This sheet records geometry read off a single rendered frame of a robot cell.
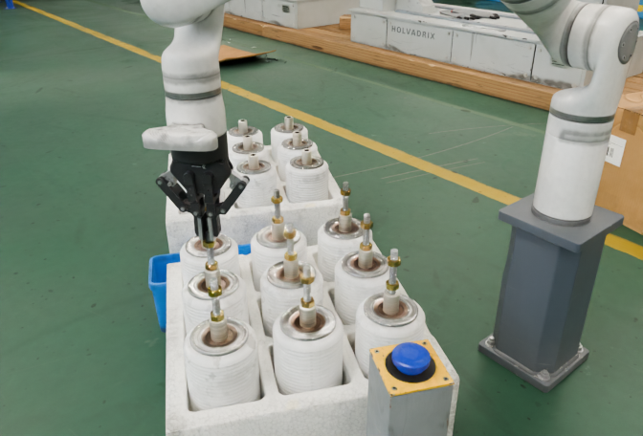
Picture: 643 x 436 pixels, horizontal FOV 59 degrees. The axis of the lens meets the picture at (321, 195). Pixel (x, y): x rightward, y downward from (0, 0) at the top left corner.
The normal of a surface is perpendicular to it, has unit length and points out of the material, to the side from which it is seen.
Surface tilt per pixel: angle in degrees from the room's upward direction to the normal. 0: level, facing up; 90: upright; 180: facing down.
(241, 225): 90
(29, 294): 0
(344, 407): 90
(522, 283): 90
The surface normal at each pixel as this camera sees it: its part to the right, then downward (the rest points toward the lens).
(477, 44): -0.78, 0.28
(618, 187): -0.92, 0.15
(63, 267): 0.00, -0.90
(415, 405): 0.23, 0.43
